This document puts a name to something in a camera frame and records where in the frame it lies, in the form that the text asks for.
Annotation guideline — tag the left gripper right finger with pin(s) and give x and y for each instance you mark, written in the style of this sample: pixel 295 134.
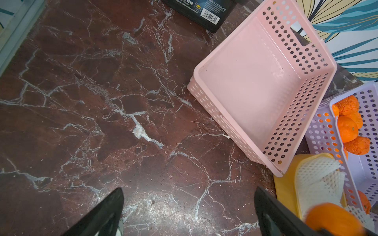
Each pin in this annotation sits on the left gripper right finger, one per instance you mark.
pixel 275 219

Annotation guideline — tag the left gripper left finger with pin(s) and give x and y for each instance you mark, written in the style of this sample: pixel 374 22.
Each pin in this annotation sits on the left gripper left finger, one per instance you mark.
pixel 102 220

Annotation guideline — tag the white foam net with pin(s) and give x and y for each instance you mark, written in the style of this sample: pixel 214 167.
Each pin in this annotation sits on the white foam net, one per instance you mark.
pixel 318 180
pixel 361 215

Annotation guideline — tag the yellow plastic tub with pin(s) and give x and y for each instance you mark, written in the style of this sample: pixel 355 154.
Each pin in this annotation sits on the yellow plastic tub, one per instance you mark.
pixel 285 189

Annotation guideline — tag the purple perforated basket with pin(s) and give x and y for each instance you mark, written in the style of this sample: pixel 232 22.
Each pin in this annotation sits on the purple perforated basket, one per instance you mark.
pixel 361 170

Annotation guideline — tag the pink perforated basket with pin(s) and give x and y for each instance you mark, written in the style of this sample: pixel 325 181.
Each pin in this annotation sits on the pink perforated basket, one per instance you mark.
pixel 264 83

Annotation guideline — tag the yellow black toolbox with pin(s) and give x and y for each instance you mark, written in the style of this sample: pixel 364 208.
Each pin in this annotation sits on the yellow black toolbox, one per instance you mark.
pixel 209 14

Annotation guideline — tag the left aluminium corner post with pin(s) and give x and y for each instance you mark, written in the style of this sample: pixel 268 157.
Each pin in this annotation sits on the left aluminium corner post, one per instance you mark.
pixel 17 19

